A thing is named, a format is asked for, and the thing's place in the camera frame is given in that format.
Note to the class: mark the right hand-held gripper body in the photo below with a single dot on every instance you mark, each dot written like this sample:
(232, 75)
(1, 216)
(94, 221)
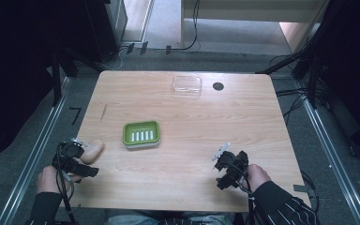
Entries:
(232, 168)

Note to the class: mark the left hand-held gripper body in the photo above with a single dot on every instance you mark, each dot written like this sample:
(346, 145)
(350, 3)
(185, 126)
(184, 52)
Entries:
(72, 151)

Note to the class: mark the beige soap bar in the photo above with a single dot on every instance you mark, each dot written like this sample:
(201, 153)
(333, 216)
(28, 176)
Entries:
(91, 152)

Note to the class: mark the person's right hand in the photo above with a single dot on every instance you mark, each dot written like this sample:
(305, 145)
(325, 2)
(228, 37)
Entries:
(257, 176)

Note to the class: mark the person's left hand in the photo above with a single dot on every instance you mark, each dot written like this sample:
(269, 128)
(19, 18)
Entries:
(48, 180)

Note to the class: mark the green soap dish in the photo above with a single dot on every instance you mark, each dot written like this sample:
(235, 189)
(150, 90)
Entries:
(141, 134)

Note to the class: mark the dark round table grommet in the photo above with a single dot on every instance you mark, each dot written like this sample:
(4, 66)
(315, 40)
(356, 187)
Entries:
(218, 86)

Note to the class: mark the grey tape strip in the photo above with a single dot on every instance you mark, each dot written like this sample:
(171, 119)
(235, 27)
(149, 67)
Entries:
(300, 188)

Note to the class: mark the clear plastic container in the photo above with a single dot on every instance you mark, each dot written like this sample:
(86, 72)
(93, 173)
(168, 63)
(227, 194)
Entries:
(187, 85)

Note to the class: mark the black stand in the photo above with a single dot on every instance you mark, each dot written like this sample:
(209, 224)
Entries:
(306, 62)
(63, 68)

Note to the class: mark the dark cabinet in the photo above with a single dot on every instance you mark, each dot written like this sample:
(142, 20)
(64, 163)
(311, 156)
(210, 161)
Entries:
(105, 28)

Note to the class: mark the aluminium floor rail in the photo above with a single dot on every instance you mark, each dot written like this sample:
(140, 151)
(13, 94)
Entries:
(331, 156)
(34, 156)

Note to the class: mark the white desk frame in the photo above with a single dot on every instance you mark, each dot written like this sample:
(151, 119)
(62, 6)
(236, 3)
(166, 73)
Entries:
(247, 12)

